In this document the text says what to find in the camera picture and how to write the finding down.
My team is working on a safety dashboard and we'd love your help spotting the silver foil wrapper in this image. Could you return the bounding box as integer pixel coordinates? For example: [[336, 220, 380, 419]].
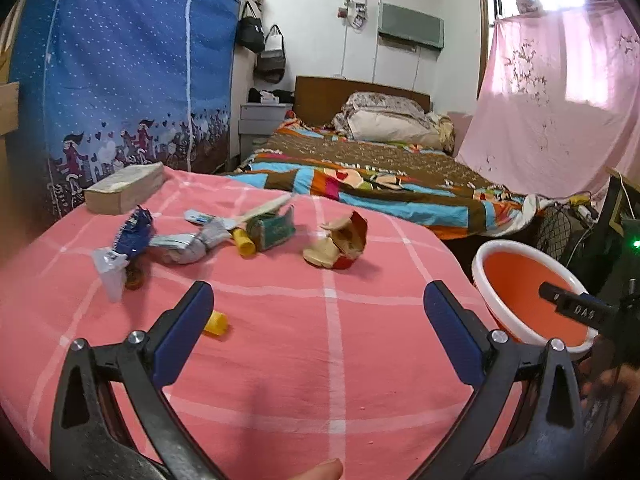
[[149, 219, 234, 265]]

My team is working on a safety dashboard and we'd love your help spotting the grey-green wall panel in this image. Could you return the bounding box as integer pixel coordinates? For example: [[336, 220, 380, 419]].
[[377, 2, 445, 51]]

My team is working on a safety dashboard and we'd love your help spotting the person's right hand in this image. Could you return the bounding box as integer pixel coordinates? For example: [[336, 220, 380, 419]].
[[582, 355, 640, 413]]

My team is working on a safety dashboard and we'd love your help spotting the brown wooden headboard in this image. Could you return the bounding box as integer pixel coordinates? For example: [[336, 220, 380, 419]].
[[293, 75, 432, 127]]

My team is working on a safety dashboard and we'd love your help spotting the red paper carton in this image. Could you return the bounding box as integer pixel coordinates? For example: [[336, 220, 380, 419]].
[[303, 209, 369, 270]]

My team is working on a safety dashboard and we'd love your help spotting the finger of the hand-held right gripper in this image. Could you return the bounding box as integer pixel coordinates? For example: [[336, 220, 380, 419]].
[[538, 282, 622, 335]]

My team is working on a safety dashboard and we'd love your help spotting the pink curtain sheet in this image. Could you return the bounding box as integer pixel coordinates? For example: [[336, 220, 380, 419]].
[[454, 6, 640, 200]]

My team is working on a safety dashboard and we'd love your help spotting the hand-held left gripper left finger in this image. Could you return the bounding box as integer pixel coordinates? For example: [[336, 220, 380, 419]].
[[50, 281, 227, 480]]

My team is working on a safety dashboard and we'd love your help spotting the green packet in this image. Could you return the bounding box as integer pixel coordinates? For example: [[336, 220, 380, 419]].
[[246, 208, 296, 252]]

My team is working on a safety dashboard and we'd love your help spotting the wooden shelf unit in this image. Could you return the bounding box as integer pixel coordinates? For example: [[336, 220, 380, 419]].
[[599, 166, 640, 242]]

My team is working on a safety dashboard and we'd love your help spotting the beige rectangular box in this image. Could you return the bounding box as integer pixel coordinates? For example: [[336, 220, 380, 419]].
[[83, 162, 166, 215]]

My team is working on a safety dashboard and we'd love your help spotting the colourful patchwork bedspread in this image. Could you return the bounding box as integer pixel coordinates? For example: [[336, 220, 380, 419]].
[[219, 114, 547, 239]]

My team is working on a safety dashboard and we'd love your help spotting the person's left hand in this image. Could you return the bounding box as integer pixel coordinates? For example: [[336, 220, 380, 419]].
[[295, 458, 345, 480]]

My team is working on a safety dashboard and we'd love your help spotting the pink checked tablecloth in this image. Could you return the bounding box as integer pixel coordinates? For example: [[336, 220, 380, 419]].
[[0, 162, 523, 480]]

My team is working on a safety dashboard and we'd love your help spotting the black handbag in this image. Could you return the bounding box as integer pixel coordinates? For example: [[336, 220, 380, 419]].
[[234, 0, 266, 54]]

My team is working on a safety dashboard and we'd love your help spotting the black tissue holder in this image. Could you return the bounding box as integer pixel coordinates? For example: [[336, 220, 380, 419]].
[[248, 88, 294, 105]]

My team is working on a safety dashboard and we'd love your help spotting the grey handbag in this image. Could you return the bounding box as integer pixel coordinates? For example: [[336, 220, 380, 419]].
[[256, 24, 287, 84]]

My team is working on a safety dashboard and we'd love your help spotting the yellow bottle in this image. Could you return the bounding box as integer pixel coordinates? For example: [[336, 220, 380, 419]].
[[230, 227, 257, 258]]

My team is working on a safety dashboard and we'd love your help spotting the small white tube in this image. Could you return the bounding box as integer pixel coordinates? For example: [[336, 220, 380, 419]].
[[183, 209, 222, 227]]

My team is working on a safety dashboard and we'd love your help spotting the wooden cabinet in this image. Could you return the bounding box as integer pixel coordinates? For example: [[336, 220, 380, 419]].
[[0, 81, 21, 211]]

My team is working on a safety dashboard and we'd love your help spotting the wall socket with plugs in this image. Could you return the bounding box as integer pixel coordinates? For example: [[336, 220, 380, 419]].
[[335, 0, 369, 29]]

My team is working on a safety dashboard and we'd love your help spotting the yellow cap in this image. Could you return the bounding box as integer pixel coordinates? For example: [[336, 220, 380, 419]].
[[202, 309, 230, 337]]

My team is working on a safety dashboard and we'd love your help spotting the blue dotted fabric wardrobe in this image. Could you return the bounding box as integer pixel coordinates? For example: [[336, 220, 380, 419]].
[[9, 0, 246, 217]]

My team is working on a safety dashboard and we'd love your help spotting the floral pillow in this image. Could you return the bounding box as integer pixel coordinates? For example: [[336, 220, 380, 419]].
[[332, 92, 456, 154]]

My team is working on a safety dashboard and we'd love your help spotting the black mesh fan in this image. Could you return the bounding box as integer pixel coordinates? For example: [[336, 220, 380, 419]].
[[536, 204, 575, 267]]

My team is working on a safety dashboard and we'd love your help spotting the grey nightstand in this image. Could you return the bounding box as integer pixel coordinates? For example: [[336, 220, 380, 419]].
[[237, 102, 294, 162]]

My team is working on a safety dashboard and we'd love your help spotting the clear plastic bag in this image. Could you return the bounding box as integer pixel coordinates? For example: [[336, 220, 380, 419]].
[[92, 247, 132, 304]]

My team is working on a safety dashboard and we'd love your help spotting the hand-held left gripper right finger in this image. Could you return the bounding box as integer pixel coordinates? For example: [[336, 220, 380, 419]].
[[422, 280, 587, 480]]

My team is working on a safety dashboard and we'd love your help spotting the yellow power strip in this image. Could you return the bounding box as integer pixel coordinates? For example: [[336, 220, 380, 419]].
[[569, 196, 599, 222]]

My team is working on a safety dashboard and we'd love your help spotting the blue snack wrapper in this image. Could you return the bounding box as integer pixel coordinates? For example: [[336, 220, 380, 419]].
[[112, 205, 155, 262]]

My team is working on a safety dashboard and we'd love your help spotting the orange bin with white rim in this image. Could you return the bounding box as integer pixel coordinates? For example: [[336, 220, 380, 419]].
[[471, 239, 600, 354]]

